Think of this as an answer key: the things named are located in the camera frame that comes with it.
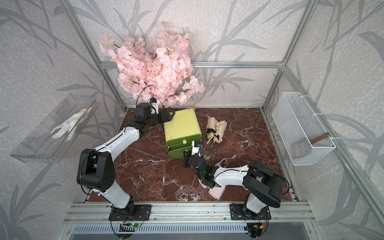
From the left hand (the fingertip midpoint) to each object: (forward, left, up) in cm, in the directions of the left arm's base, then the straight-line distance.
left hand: (170, 113), depth 88 cm
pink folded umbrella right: (-39, -27, -18) cm, 51 cm away
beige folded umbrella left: (+2, -26, -16) cm, 31 cm away
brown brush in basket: (-24, -68, +3) cm, 73 cm away
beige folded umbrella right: (+2, -33, -15) cm, 36 cm away
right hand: (-20, -9, -10) cm, 24 cm away
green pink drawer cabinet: (-13, -7, 0) cm, 15 cm away
